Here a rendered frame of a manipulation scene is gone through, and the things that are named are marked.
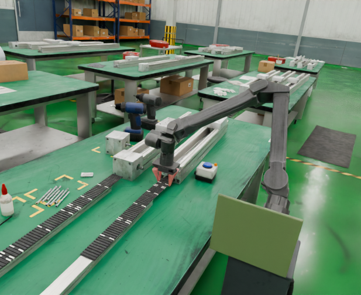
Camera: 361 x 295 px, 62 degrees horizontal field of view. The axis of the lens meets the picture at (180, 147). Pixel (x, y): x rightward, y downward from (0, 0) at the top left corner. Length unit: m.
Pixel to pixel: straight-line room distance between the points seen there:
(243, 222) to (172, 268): 0.25
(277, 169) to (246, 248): 0.27
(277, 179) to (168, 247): 0.41
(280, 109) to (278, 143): 0.14
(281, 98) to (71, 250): 0.89
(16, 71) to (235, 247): 2.65
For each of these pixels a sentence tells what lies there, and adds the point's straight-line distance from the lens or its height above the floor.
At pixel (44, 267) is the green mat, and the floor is 0.78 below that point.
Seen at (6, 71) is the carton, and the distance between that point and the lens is 3.16.
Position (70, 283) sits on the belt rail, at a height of 0.81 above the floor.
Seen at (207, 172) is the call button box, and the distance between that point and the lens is 1.36.
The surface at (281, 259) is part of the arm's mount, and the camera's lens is 0.98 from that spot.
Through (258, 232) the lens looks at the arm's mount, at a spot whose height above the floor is 0.90.
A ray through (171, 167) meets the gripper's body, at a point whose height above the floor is 0.89.
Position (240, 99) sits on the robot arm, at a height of 1.18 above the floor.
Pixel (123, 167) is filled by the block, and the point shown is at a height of 0.83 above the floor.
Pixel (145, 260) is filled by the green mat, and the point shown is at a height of 0.78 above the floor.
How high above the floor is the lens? 1.45
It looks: 23 degrees down
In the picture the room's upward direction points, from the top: 6 degrees clockwise
